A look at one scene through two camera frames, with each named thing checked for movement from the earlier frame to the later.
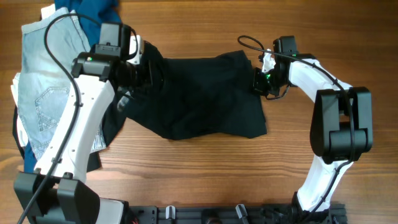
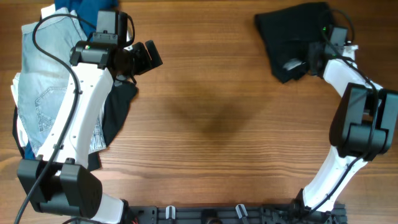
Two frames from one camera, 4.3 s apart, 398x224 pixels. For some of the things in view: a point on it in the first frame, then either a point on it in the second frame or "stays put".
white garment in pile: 15,85 stays put
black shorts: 190,98 -> 287,34
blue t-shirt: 93,14 stays put
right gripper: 258,84 -> 316,46
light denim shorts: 45,91 stays put
